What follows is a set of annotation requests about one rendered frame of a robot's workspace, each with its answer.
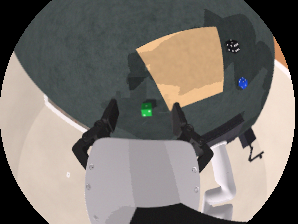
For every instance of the green die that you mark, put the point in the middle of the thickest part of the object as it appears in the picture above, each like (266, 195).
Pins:
(146, 109)

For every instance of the tan flat mat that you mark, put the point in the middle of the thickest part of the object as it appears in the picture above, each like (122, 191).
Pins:
(187, 66)

